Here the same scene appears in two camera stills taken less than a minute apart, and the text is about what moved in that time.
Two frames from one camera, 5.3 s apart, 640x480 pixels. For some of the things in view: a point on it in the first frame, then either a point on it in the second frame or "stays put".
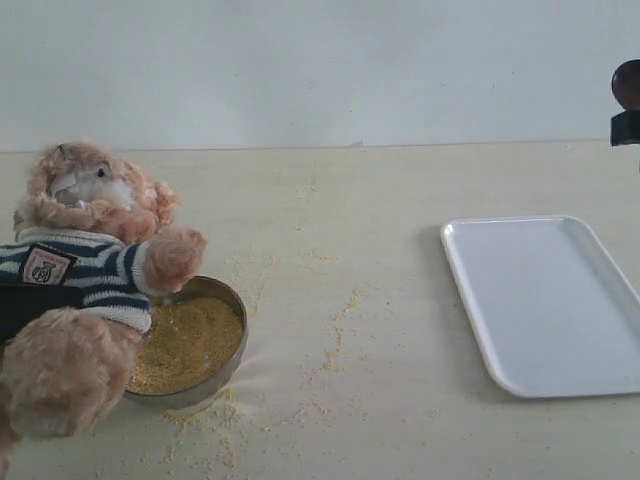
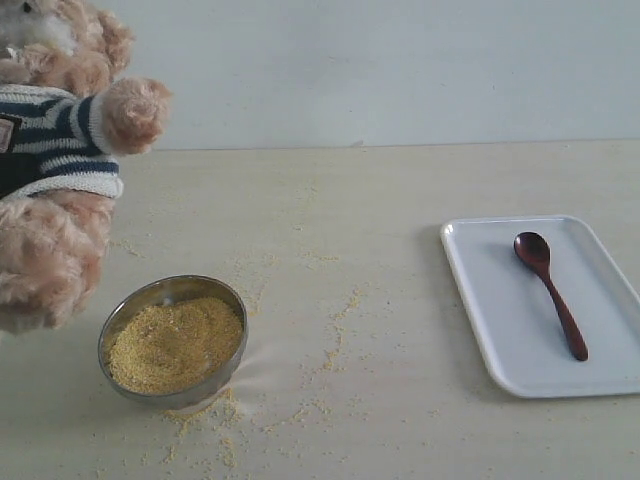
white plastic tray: [554, 315] stays put
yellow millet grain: [189, 342] stays put
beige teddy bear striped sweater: [91, 223] -> [61, 97]
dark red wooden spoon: [626, 84] -> [533, 248]
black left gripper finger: [22, 303] -> [18, 169]
